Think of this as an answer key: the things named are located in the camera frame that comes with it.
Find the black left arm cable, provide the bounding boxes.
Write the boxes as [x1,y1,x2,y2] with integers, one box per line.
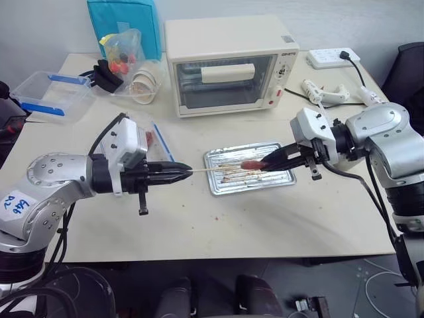
[87,112,129,157]

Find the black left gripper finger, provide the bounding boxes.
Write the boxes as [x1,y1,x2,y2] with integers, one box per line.
[145,162,193,174]
[146,172,193,187]

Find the white floor cable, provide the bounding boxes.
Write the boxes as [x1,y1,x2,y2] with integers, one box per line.
[351,257,417,318]

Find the thin wooden skewer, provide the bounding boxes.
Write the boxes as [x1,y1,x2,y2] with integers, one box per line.
[189,164,246,174]

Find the clear bag of colourful items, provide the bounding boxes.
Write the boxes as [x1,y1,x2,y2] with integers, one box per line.
[99,28,147,85]

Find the silver metal baking tray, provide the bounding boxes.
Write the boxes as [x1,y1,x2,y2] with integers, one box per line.
[203,142,297,197]

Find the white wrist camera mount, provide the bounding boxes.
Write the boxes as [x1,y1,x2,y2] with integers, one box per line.
[98,117,149,197]
[290,107,340,166]

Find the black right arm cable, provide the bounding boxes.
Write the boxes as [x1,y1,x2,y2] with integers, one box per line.
[321,145,419,288]

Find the white glue gun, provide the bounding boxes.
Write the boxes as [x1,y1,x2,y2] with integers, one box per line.
[300,79,352,107]

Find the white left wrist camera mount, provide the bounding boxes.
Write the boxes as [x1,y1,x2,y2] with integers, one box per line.
[98,117,149,197]

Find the black plug with cable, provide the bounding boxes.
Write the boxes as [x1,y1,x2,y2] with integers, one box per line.
[339,49,376,97]

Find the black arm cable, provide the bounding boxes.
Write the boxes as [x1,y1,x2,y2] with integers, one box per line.
[321,145,419,288]
[87,112,129,157]

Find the black chair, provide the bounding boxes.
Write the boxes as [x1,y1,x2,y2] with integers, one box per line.
[380,42,424,135]

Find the stacked white paper cups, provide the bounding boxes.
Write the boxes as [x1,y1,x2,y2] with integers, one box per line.
[129,60,164,105]

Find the white power strip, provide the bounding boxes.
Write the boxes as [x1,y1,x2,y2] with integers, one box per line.
[305,47,362,70]

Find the red sausage piece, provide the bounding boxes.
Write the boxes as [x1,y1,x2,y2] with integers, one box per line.
[240,159,266,171]

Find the clear box with blue clips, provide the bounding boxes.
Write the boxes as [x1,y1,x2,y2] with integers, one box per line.
[9,70,97,125]

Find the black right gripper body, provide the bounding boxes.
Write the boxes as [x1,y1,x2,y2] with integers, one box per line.
[295,137,328,182]

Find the dark rounded shape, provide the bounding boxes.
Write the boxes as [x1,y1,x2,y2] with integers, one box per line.
[234,274,285,318]
[154,276,193,318]

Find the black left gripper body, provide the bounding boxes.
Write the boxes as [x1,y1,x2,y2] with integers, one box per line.
[120,161,156,217]

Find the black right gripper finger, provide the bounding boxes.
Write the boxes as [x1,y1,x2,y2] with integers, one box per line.
[262,155,304,173]
[261,142,301,166]

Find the small white handheld device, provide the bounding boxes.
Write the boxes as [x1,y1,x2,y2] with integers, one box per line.
[358,85,382,107]

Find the small metal floor bracket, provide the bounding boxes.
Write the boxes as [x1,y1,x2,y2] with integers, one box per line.
[293,295,329,315]

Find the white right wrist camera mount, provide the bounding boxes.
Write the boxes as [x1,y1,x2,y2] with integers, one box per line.
[290,107,340,166]

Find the teal fabric bag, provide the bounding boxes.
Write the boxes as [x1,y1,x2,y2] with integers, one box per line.
[86,0,163,62]

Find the black foam holder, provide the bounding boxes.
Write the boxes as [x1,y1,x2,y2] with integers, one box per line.
[88,59,125,96]

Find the cream toaster oven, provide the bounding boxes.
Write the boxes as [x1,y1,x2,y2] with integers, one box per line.
[164,14,301,119]

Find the dark equipment with red part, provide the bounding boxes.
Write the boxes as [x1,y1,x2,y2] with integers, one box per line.
[0,80,28,168]

